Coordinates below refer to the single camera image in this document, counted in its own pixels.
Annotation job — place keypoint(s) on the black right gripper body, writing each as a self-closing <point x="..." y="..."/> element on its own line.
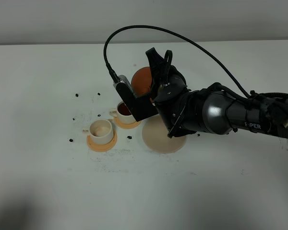
<point x="180" y="109"/>

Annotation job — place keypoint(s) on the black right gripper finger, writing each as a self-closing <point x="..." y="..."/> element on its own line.
<point x="159" y="66"/>

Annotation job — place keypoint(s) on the brown clay teapot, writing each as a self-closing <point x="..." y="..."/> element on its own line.
<point x="142" y="81"/>

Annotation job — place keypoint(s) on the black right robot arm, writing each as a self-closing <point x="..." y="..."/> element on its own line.
<point x="215" y="109"/>

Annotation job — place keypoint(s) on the beige round teapot coaster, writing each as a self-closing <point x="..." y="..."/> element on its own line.
<point x="155" y="136"/>

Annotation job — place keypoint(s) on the orange coaster rear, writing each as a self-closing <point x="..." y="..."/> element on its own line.
<point x="126" y="126"/>

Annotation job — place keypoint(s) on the orange coaster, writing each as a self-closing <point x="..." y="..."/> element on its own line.
<point x="101" y="148"/>
<point x="126" y="126"/>

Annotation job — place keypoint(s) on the white teacup rear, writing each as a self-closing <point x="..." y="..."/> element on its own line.
<point x="122" y="113"/>

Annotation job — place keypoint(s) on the white teacup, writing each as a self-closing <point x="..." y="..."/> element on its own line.
<point x="100" y="131"/>
<point x="122" y="113"/>

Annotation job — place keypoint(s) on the white teacup front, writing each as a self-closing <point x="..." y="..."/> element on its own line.
<point x="100" y="131"/>

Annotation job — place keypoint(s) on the orange coaster front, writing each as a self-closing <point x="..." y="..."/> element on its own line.
<point x="101" y="148"/>

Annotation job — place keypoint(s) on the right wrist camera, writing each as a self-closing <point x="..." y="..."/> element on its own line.
<point x="140" y="106"/>

